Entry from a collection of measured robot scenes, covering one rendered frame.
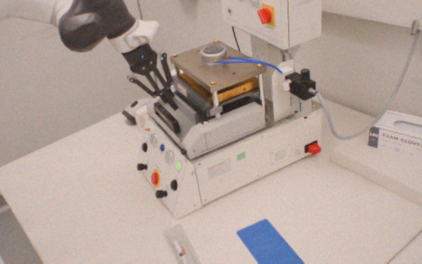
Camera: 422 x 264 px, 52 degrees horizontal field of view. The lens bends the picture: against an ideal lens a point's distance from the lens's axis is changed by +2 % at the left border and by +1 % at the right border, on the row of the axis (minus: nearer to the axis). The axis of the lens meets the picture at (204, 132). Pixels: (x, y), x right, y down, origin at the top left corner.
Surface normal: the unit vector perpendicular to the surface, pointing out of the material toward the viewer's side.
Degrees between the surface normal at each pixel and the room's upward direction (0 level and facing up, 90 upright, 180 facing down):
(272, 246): 0
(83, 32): 93
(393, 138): 87
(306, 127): 90
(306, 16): 90
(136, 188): 0
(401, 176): 0
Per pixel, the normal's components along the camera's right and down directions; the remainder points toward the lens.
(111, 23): 0.28, 0.75
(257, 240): -0.14, -0.83
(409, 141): -0.65, 0.44
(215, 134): 0.47, 0.43
